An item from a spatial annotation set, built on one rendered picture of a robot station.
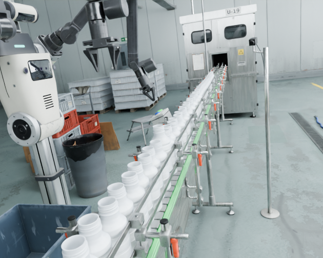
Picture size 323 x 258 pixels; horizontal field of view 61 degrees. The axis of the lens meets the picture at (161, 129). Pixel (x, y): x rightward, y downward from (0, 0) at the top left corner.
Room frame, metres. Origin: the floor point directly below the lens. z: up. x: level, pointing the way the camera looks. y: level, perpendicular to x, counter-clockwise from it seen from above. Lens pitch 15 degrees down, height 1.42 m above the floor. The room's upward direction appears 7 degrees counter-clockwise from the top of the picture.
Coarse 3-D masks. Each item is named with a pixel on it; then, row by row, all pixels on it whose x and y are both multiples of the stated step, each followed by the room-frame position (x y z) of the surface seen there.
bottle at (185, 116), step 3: (183, 108) 1.28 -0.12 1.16; (183, 111) 1.25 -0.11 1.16; (183, 114) 1.25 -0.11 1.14; (186, 114) 1.26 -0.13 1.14; (183, 117) 1.25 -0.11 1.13; (186, 117) 1.25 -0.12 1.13; (186, 120) 1.24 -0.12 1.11; (186, 123) 1.24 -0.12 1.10; (189, 123) 1.26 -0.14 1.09; (189, 126) 1.25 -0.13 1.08; (189, 129) 1.25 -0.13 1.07; (189, 132) 1.25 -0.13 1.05; (189, 141) 1.25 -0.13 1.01
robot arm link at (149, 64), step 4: (144, 60) 1.56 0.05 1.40; (148, 60) 1.54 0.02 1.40; (152, 60) 1.54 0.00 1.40; (132, 64) 1.51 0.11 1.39; (136, 64) 1.51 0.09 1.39; (140, 64) 1.54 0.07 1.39; (144, 64) 1.53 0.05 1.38; (148, 64) 1.54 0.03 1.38; (152, 64) 1.53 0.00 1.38; (132, 68) 1.52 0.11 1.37; (136, 68) 1.52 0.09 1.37; (148, 68) 1.54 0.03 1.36; (152, 68) 1.53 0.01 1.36; (156, 68) 1.54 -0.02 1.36; (148, 72) 1.55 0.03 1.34
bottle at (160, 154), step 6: (150, 144) 0.80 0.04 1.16; (156, 144) 0.79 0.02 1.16; (156, 150) 0.79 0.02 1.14; (162, 150) 0.80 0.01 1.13; (156, 156) 0.79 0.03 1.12; (162, 156) 0.79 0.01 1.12; (162, 162) 0.78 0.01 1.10; (168, 168) 0.80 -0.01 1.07; (162, 174) 0.78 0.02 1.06; (168, 174) 0.80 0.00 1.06; (168, 186) 0.79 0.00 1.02
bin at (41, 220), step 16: (16, 208) 0.93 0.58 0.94; (32, 208) 0.92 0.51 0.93; (48, 208) 0.90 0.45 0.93; (64, 208) 0.88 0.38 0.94; (80, 208) 0.87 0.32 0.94; (0, 224) 0.85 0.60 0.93; (16, 224) 0.91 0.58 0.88; (32, 224) 0.93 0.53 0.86; (48, 224) 0.91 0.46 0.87; (64, 224) 0.89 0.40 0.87; (0, 240) 0.83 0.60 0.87; (16, 240) 0.89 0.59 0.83; (32, 240) 0.93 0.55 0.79; (48, 240) 0.91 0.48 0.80; (64, 240) 0.70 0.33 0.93; (0, 256) 0.82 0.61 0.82; (16, 256) 0.87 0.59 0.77; (32, 256) 0.91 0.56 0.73; (48, 256) 0.63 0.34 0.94
